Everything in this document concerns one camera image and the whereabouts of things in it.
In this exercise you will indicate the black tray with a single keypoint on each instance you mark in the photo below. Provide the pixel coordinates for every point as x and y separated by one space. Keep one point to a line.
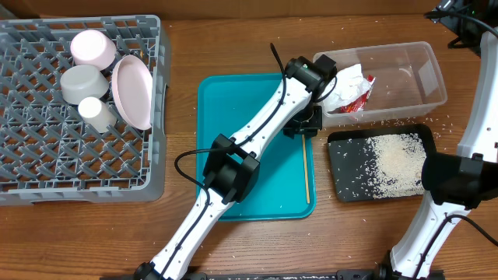
349 158

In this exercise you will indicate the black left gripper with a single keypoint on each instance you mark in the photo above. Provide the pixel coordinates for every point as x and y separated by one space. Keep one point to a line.
310 125

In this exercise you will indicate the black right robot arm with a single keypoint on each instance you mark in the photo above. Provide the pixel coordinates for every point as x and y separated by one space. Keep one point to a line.
455 184

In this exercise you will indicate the white paper cup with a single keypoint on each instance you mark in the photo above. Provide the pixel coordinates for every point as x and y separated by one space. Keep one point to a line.
96 113

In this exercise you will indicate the white napkin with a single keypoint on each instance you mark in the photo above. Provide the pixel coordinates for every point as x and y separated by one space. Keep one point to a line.
346 88

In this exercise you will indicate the red snack wrapper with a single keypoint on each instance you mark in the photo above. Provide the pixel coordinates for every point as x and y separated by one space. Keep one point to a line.
358 103

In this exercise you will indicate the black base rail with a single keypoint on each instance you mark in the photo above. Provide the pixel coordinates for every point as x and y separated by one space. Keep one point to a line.
339 275

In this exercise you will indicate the spilled rice pile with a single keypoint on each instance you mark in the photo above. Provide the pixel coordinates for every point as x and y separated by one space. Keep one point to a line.
395 169

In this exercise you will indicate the grey dishwasher rack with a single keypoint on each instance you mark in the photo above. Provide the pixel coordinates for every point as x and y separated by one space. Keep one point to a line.
48 153

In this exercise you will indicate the teal plastic tray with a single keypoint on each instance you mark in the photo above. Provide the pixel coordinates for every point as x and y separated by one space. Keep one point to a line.
225 104

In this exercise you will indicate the grey bowl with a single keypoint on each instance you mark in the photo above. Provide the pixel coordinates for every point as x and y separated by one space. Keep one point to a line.
82 81

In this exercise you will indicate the large white plate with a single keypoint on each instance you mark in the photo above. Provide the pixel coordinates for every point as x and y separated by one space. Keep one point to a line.
132 88

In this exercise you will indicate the wooden chopstick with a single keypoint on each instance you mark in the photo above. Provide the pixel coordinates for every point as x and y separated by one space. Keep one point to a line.
306 178

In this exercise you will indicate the clear plastic bin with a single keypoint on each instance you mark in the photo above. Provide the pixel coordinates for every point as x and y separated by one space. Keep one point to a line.
408 82

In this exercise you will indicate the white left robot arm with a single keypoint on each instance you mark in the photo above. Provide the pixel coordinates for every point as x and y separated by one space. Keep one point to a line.
233 163

